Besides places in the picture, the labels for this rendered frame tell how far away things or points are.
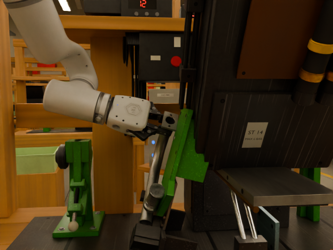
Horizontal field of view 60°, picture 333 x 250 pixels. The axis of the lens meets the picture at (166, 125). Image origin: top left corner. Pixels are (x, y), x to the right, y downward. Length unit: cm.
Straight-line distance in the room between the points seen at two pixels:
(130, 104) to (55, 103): 19
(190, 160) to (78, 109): 30
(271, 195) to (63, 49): 52
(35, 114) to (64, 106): 42
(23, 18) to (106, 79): 43
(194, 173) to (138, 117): 20
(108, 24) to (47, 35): 29
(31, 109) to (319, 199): 97
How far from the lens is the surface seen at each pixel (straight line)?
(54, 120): 115
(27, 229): 102
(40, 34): 67
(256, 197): 54
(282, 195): 56
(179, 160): 66
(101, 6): 99
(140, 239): 72
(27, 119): 118
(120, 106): 75
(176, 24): 93
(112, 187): 107
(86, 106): 74
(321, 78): 60
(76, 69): 82
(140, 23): 92
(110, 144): 104
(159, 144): 82
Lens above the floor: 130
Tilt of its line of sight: 6 degrees down
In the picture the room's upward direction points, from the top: straight up
